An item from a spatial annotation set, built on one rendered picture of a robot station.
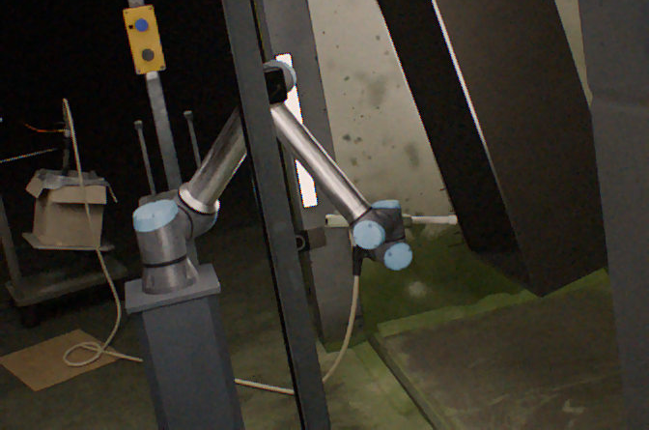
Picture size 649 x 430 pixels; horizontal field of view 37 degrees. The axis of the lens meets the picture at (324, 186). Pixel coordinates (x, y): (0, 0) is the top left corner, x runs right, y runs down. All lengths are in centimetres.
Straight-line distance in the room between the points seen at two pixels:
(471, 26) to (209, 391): 145
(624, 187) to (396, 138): 283
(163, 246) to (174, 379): 43
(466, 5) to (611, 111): 171
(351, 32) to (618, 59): 281
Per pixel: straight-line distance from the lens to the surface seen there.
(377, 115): 397
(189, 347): 322
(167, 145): 407
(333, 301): 409
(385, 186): 403
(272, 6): 386
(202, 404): 330
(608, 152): 124
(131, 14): 397
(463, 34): 288
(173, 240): 320
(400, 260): 305
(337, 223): 331
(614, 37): 117
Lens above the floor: 156
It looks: 12 degrees down
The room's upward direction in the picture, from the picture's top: 10 degrees counter-clockwise
